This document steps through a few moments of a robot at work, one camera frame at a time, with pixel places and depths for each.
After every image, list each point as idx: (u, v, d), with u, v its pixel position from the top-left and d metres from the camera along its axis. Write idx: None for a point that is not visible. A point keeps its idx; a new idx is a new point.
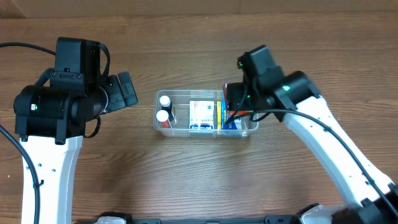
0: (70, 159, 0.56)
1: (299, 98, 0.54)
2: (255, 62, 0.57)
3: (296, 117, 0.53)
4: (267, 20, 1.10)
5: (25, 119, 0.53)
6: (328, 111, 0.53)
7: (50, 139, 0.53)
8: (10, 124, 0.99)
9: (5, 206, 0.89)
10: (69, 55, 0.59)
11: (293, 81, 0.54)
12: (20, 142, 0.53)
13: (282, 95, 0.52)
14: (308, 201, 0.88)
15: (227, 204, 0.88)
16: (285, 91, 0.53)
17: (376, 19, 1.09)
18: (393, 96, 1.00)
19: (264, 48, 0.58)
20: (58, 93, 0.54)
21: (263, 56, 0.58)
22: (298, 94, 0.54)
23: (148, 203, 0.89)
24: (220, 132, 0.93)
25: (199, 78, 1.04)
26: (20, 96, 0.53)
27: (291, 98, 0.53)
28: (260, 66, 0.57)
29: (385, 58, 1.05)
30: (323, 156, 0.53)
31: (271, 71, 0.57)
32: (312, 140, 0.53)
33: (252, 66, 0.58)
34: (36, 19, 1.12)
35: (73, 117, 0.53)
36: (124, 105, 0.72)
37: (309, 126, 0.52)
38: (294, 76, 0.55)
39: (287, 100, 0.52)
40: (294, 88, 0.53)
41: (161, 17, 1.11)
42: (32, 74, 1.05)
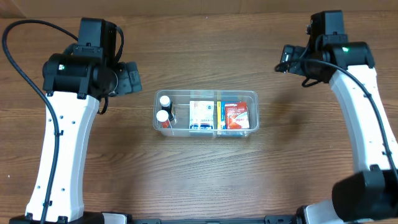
0: (89, 116, 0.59)
1: (354, 63, 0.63)
2: (327, 22, 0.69)
3: (343, 79, 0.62)
4: (267, 20, 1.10)
5: (52, 78, 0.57)
6: (375, 86, 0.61)
7: (72, 95, 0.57)
8: (9, 124, 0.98)
9: (5, 207, 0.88)
10: (91, 32, 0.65)
11: (354, 47, 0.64)
12: (46, 96, 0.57)
13: (339, 55, 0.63)
14: (308, 201, 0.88)
15: (228, 205, 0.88)
16: (343, 51, 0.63)
17: (376, 20, 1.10)
18: (393, 96, 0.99)
19: (339, 13, 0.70)
20: (83, 60, 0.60)
21: (334, 19, 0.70)
22: (356, 59, 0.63)
23: (148, 203, 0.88)
24: (220, 132, 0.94)
25: (198, 78, 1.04)
26: (50, 61, 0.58)
27: (347, 61, 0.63)
28: (330, 27, 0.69)
29: (385, 58, 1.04)
30: (351, 116, 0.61)
31: (337, 35, 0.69)
32: (349, 101, 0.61)
33: (322, 25, 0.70)
34: (36, 19, 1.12)
35: (95, 79, 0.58)
36: (133, 89, 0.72)
37: (351, 88, 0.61)
38: (357, 43, 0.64)
39: (339, 56, 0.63)
40: (354, 53, 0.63)
41: (161, 17, 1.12)
42: (32, 74, 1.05)
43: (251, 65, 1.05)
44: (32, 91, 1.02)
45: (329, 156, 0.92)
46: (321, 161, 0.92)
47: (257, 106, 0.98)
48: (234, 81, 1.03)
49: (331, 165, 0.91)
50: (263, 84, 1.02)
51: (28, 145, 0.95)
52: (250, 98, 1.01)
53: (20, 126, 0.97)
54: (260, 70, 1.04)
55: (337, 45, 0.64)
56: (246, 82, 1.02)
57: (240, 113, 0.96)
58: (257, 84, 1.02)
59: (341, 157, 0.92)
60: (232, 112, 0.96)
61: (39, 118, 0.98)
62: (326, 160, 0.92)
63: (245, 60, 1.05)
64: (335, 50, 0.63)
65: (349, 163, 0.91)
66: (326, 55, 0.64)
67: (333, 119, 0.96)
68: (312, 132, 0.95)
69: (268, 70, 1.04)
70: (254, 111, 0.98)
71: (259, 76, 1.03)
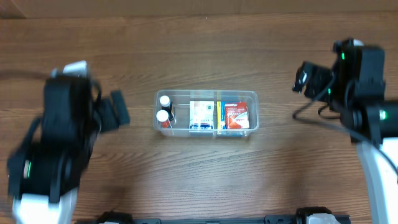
0: (67, 205, 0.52)
1: (387, 135, 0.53)
2: (364, 65, 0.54)
3: (375, 156, 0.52)
4: (267, 20, 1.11)
5: (17, 188, 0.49)
6: None
7: (42, 206, 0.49)
8: (9, 124, 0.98)
9: (5, 207, 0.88)
10: (60, 107, 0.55)
11: (392, 109, 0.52)
12: (14, 204, 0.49)
13: (375, 122, 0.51)
14: (308, 201, 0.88)
15: (228, 205, 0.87)
16: (380, 117, 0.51)
17: (375, 20, 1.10)
18: (393, 96, 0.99)
19: (381, 53, 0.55)
20: (53, 150, 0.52)
21: (374, 59, 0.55)
22: (389, 128, 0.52)
23: (147, 203, 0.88)
24: (220, 132, 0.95)
25: (199, 78, 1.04)
26: (13, 156, 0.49)
27: (382, 132, 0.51)
28: (367, 71, 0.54)
29: (384, 58, 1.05)
30: (377, 198, 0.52)
31: (374, 83, 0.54)
32: (376, 181, 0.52)
33: (357, 65, 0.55)
34: (36, 20, 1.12)
35: (67, 178, 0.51)
36: (116, 124, 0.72)
37: (384, 170, 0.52)
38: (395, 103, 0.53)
39: (374, 126, 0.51)
40: (392, 117, 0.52)
41: (161, 17, 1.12)
42: (32, 74, 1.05)
43: (251, 66, 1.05)
44: (32, 91, 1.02)
45: (329, 156, 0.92)
46: (321, 161, 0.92)
47: (257, 106, 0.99)
48: (234, 81, 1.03)
49: (330, 165, 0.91)
50: (263, 84, 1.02)
51: None
52: (250, 98, 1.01)
53: (20, 126, 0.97)
54: (260, 70, 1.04)
55: (371, 104, 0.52)
56: (246, 82, 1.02)
57: (240, 113, 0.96)
58: (257, 84, 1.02)
59: (341, 157, 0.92)
60: (232, 112, 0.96)
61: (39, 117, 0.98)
62: (326, 160, 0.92)
63: (245, 61, 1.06)
64: (370, 116, 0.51)
65: (349, 163, 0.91)
66: (357, 117, 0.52)
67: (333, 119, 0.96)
68: (312, 132, 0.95)
69: (268, 70, 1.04)
70: (254, 111, 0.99)
71: (259, 76, 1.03)
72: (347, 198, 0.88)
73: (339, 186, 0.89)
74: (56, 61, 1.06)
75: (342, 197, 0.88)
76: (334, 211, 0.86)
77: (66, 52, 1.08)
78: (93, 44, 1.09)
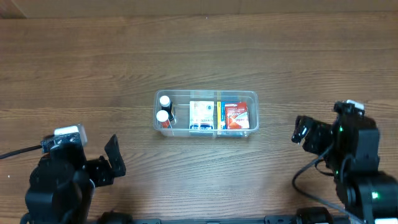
0: None
1: (383, 213, 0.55)
2: (360, 144, 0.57)
3: None
4: (267, 20, 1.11)
5: None
6: None
7: None
8: (9, 124, 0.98)
9: (5, 207, 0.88)
10: (38, 208, 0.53)
11: (385, 190, 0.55)
12: None
13: (369, 204, 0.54)
14: (308, 202, 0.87)
15: (228, 205, 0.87)
16: (374, 197, 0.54)
17: (375, 20, 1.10)
18: (393, 96, 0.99)
19: (377, 132, 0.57)
20: None
21: (370, 138, 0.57)
22: (384, 208, 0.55)
23: (148, 203, 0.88)
24: (220, 132, 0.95)
25: (198, 78, 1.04)
26: None
27: (375, 210, 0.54)
28: (363, 150, 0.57)
29: (385, 58, 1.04)
30: None
31: (369, 159, 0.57)
32: None
33: (354, 142, 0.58)
34: (36, 20, 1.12)
35: None
36: (111, 180, 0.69)
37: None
38: (389, 183, 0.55)
39: (368, 205, 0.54)
40: (385, 199, 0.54)
41: (161, 17, 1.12)
42: (32, 74, 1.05)
43: (251, 66, 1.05)
44: (32, 91, 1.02)
45: None
46: None
47: (257, 106, 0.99)
48: (234, 81, 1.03)
49: None
50: (263, 84, 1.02)
51: (28, 145, 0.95)
52: (250, 98, 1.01)
53: (20, 126, 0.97)
54: (260, 70, 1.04)
55: (364, 182, 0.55)
56: (246, 82, 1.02)
57: (240, 113, 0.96)
58: (257, 84, 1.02)
59: None
60: (232, 113, 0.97)
61: (39, 118, 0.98)
62: None
63: (245, 61, 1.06)
64: (363, 196, 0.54)
65: None
66: (351, 195, 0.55)
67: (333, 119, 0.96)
68: None
69: (268, 70, 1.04)
70: (254, 111, 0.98)
71: (259, 76, 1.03)
72: None
73: None
74: (56, 61, 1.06)
75: None
76: (334, 211, 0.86)
77: (66, 52, 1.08)
78: (93, 44, 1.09)
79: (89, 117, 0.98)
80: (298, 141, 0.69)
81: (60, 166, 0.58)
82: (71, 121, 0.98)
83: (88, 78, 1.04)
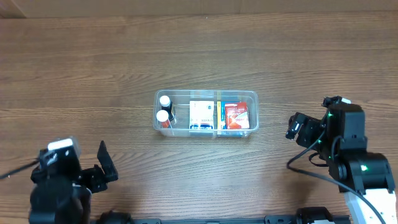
0: None
1: (372, 183, 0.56)
2: (347, 125, 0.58)
3: (359, 202, 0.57)
4: (267, 20, 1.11)
5: None
6: (392, 212, 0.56)
7: None
8: (9, 124, 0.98)
9: (5, 207, 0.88)
10: None
11: (374, 163, 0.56)
12: None
13: (357, 176, 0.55)
14: (307, 202, 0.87)
15: (228, 205, 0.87)
16: (362, 170, 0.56)
17: (376, 19, 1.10)
18: (393, 96, 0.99)
19: (360, 113, 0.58)
20: None
21: (356, 119, 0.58)
22: (374, 179, 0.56)
23: (148, 203, 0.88)
24: (220, 132, 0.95)
25: (198, 78, 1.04)
26: None
27: (365, 182, 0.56)
28: (351, 130, 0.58)
29: (385, 58, 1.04)
30: None
31: (357, 139, 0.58)
32: None
33: (341, 125, 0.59)
34: (36, 20, 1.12)
35: None
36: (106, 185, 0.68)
37: (368, 216, 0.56)
38: (377, 158, 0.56)
39: (357, 177, 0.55)
40: (374, 171, 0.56)
41: (161, 17, 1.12)
42: (32, 74, 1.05)
43: (251, 66, 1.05)
44: (32, 91, 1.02)
45: None
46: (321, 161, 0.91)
47: (257, 106, 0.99)
48: (234, 81, 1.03)
49: None
50: (263, 84, 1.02)
51: (28, 145, 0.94)
52: (250, 98, 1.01)
53: (20, 126, 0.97)
54: (260, 70, 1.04)
55: (353, 158, 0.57)
56: (246, 82, 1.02)
57: (240, 113, 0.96)
58: (257, 84, 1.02)
59: None
60: (232, 113, 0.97)
61: (39, 118, 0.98)
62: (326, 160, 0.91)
63: (245, 60, 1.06)
64: (353, 171, 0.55)
65: None
66: (342, 170, 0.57)
67: None
68: None
69: (268, 70, 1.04)
70: (254, 111, 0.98)
71: (259, 76, 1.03)
72: None
73: None
74: (56, 61, 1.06)
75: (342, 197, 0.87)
76: (334, 211, 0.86)
77: (66, 52, 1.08)
78: (93, 43, 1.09)
79: (89, 117, 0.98)
80: (290, 137, 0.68)
81: (59, 183, 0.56)
82: (71, 121, 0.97)
83: (88, 77, 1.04)
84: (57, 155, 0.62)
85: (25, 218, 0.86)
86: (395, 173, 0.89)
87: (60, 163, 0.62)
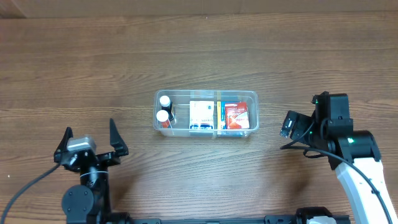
0: None
1: (360, 155, 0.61)
2: (333, 107, 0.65)
3: (347, 169, 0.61)
4: (267, 20, 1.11)
5: None
6: (381, 178, 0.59)
7: None
8: (9, 124, 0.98)
9: (5, 207, 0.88)
10: None
11: (359, 137, 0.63)
12: None
13: (346, 147, 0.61)
14: (307, 202, 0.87)
15: (227, 205, 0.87)
16: (349, 142, 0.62)
17: (376, 20, 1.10)
18: (393, 96, 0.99)
19: (344, 97, 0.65)
20: None
21: (341, 102, 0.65)
22: (360, 152, 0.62)
23: (147, 203, 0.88)
24: (220, 132, 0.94)
25: (198, 78, 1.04)
26: None
27: (353, 153, 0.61)
28: (336, 112, 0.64)
29: (385, 58, 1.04)
30: (359, 209, 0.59)
31: (343, 120, 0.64)
32: (355, 194, 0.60)
33: (328, 109, 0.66)
34: (36, 20, 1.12)
35: None
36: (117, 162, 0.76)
37: (358, 183, 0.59)
38: (362, 133, 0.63)
39: (345, 149, 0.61)
40: (360, 143, 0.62)
41: (161, 17, 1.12)
42: (32, 74, 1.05)
43: (251, 66, 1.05)
44: (32, 91, 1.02)
45: None
46: (322, 160, 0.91)
47: (257, 105, 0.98)
48: (234, 81, 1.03)
49: None
50: (263, 84, 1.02)
51: (28, 145, 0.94)
52: (250, 98, 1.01)
53: (20, 126, 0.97)
54: (260, 70, 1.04)
55: (341, 134, 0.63)
56: (246, 82, 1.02)
57: (240, 113, 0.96)
58: (257, 84, 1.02)
59: None
60: (232, 113, 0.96)
61: (39, 118, 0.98)
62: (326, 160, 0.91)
63: (245, 60, 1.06)
64: (341, 144, 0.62)
65: None
66: (331, 145, 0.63)
67: None
68: None
69: (268, 70, 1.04)
70: (254, 111, 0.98)
71: (259, 76, 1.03)
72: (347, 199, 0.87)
73: (339, 186, 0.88)
74: (56, 61, 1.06)
75: (342, 197, 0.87)
76: (334, 211, 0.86)
77: (66, 52, 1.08)
78: (93, 43, 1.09)
79: (89, 117, 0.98)
80: (284, 134, 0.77)
81: (81, 192, 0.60)
82: (71, 121, 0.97)
83: (88, 77, 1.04)
84: (79, 155, 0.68)
85: (24, 218, 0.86)
86: (395, 172, 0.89)
87: (82, 160, 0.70)
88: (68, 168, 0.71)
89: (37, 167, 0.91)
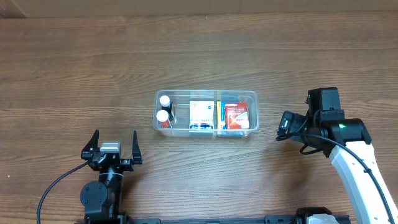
0: None
1: (351, 138, 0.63)
2: (324, 99, 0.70)
3: (341, 152, 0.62)
4: (267, 20, 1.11)
5: None
6: (373, 158, 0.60)
7: None
8: (9, 124, 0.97)
9: (5, 207, 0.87)
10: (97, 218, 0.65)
11: (350, 122, 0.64)
12: None
13: (337, 132, 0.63)
14: (307, 202, 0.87)
15: (227, 204, 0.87)
16: (340, 127, 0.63)
17: (376, 19, 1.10)
18: (393, 96, 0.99)
19: (334, 91, 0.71)
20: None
21: (331, 95, 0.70)
22: (352, 135, 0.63)
23: (147, 203, 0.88)
24: (220, 132, 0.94)
25: (198, 78, 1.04)
26: None
27: (344, 137, 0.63)
28: (327, 104, 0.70)
29: (385, 58, 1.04)
30: (354, 190, 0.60)
31: (334, 110, 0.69)
32: (349, 176, 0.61)
33: (319, 101, 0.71)
34: (36, 20, 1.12)
35: None
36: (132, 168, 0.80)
37: (351, 163, 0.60)
38: (354, 120, 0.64)
39: (337, 134, 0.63)
40: (351, 127, 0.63)
41: (161, 17, 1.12)
42: (32, 74, 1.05)
43: (251, 66, 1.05)
44: (32, 91, 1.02)
45: None
46: (322, 161, 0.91)
47: (257, 106, 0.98)
48: (234, 81, 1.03)
49: (331, 164, 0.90)
50: (263, 84, 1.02)
51: (28, 145, 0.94)
52: (250, 98, 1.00)
53: (20, 126, 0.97)
54: (260, 70, 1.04)
55: (333, 121, 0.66)
56: (246, 82, 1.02)
57: (240, 113, 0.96)
58: (257, 84, 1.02)
59: None
60: (232, 112, 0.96)
61: (39, 118, 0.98)
62: (326, 160, 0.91)
63: (245, 60, 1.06)
64: (332, 127, 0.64)
65: None
66: (324, 133, 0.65)
67: None
68: None
69: (268, 70, 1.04)
70: (254, 111, 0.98)
71: (259, 76, 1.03)
72: (347, 199, 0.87)
73: (339, 186, 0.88)
74: (56, 61, 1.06)
75: (342, 197, 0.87)
76: (334, 211, 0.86)
77: (66, 52, 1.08)
78: (93, 43, 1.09)
79: (89, 117, 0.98)
80: (280, 133, 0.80)
81: (96, 186, 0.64)
82: (71, 121, 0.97)
83: (88, 77, 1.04)
84: (107, 156, 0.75)
85: (25, 218, 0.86)
86: (395, 173, 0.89)
87: (108, 162, 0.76)
88: (93, 168, 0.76)
89: (37, 167, 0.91)
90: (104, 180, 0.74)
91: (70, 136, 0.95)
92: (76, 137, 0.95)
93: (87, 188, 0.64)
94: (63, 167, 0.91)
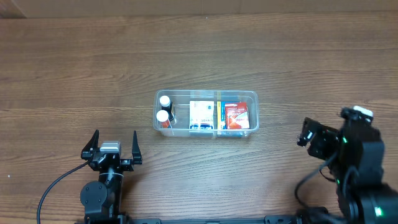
0: None
1: None
2: (364, 157, 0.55)
3: None
4: (267, 20, 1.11)
5: None
6: None
7: None
8: (9, 124, 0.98)
9: (5, 207, 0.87)
10: (97, 218, 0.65)
11: (388, 203, 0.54)
12: None
13: (370, 219, 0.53)
14: (308, 202, 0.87)
15: (227, 205, 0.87)
16: (375, 212, 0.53)
17: (376, 20, 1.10)
18: (393, 96, 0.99)
19: (380, 145, 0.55)
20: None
21: (373, 152, 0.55)
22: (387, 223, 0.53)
23: (148, 203, 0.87)
24: (220, 132, 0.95)
25: (198, 78, 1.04)
26: None
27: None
28: (366, 163, 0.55)
29: (385, 58, 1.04)
30: None
31: (372, 173, 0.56)
32: None
33: (357, 157, 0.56)
34: (36, 20, 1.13)
35: None
36: (132, 168, 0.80)
37: None
38: (392, 197, 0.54)
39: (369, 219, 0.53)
40: (388, 214, 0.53)
41: (161, 17, 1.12)
42: (32, 74, 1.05)
43: (252, 66, 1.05)
44: (32, 91, 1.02)
45: None
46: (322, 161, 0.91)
47: (257, 106, 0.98)
48: (234, 81, 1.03)
49: None
50: (263, 84, 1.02)
51: (28, 145, 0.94)
52: (250, 98, 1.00)
53: (20, 126, 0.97)
54: (260, 70, 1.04)
55: (367, 196, 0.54)
56: (246, 82, 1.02)
57: (240, 113, 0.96)
58: (257, 84, 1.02)
59: None
60: (232, 113, 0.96)
61: (39, 118, 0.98)
62: None
63: (245, 60, 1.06)
64: (364, 205, 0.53)
65: None
66: (354, 208, 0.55)
67: (332, 118, 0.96)
68: None
69: (268, 70, 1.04)
70: (254, 111, 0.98)
71: (259, 76, 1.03)
72: None
73: None
74: (56, 61, 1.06)
75: None
76: (334, 211, 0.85)
77: (66, 52, 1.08)
78: (93, 43, 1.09)
79: (89, 117, 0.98)
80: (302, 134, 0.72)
81: (96, 186, 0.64)
82: (71, 121, 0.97)
83: (88, 77, 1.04)
84: (107, 156, 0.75)
85: (24, 218, 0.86)
86: (395, 173, 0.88)
87: (108, 162, 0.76)
88: (94, 168, 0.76)
89: (37, 167, 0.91)
90: (103, 180, 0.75)
91: (70, 136, 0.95)
92: (76, 137, 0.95)
93: (87, 188, 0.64)
94: (63, 167, 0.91)
